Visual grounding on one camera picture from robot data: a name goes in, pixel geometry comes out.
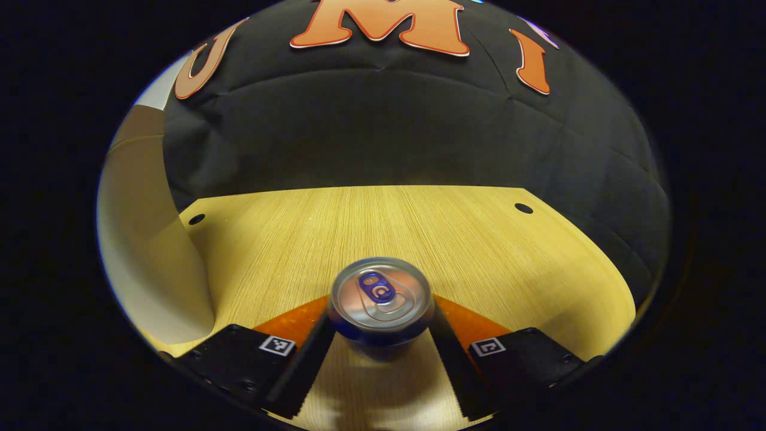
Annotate wooden desktop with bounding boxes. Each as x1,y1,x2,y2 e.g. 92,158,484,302
144,186,637,431

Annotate black backdrop cloth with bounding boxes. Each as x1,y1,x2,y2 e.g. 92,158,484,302
160,0,672,307

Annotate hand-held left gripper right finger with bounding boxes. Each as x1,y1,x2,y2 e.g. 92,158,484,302
427,294,603,420

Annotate blue pop can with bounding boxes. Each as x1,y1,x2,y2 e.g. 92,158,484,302
327,257,435,363

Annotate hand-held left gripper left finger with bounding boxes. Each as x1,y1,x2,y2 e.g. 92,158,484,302
173,295,336,420

